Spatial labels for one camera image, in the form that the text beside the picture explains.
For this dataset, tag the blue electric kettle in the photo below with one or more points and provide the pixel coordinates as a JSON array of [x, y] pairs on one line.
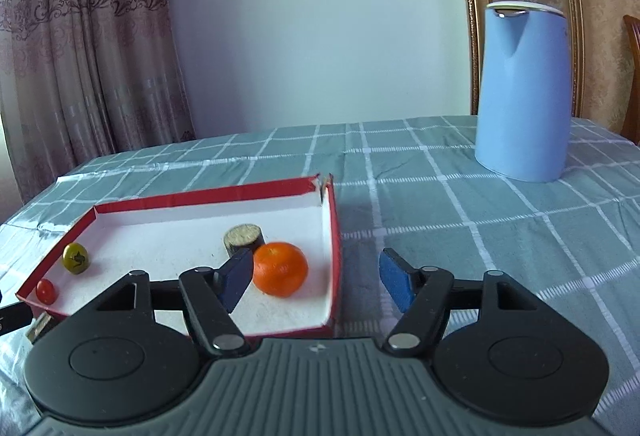
[[522, 105]]

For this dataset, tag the pink patterned curtain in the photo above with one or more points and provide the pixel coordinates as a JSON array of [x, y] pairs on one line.
[[85, 55]]

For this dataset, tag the small green tomato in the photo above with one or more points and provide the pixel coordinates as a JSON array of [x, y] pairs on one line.
[[76, 259]]

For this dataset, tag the purple sugarcane piece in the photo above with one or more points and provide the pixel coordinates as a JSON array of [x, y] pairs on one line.
[[40, 327]]

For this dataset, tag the red cardboard tray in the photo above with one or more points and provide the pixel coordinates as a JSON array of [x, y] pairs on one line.
[[165, 241]]

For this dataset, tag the orange mandarin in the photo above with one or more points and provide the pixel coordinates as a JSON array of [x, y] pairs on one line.
[[280, 268]]

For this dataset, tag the red cherry tomato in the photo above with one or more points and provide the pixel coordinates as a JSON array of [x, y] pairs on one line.
[[45, 291]]

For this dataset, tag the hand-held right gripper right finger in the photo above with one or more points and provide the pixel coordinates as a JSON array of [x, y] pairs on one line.
[[396, 278]]

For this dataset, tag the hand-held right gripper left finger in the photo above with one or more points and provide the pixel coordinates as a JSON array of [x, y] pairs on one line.
[[236, 278]]

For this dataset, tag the wooden chair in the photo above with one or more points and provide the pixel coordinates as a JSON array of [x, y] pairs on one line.
[[634, 75]]

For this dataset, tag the dark sugarcane piece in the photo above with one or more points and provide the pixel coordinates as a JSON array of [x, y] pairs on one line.
[[243, 238]]

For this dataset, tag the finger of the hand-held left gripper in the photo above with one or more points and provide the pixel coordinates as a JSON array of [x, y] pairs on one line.
[[14, 318]]

